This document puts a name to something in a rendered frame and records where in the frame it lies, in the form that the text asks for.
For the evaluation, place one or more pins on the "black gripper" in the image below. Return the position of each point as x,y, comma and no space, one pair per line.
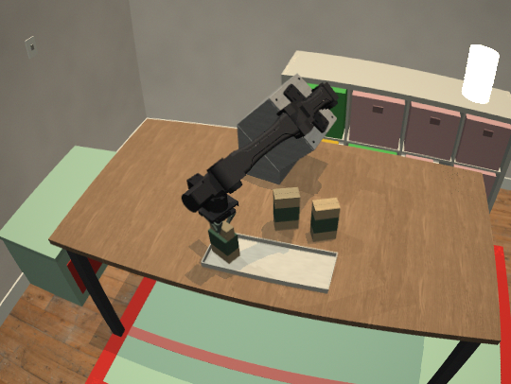
221,208

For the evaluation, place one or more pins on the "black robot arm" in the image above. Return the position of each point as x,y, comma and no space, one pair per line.
229,172

